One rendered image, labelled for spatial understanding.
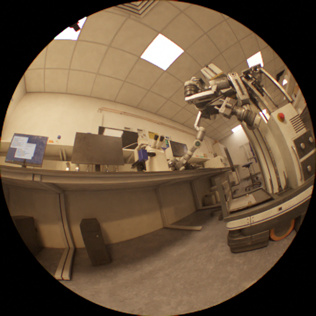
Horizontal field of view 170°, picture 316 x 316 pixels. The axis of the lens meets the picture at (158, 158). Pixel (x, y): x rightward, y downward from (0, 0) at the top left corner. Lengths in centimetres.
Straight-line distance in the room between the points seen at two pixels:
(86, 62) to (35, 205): 229
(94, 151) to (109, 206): 77
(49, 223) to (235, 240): 178
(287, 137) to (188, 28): 211
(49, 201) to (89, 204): 56
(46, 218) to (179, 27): 331
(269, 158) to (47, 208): 218
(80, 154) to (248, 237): 141
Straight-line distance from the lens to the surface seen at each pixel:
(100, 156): 107
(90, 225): 97
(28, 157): 132
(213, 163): 313
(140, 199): 166
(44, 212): 162
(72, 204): 149
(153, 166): 93
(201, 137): 126
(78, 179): 69
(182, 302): 67
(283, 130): 80
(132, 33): 214
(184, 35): 232
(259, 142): 89
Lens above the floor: 57
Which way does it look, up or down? 20 degrees up
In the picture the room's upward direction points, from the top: 12 degrees counter-clockwise
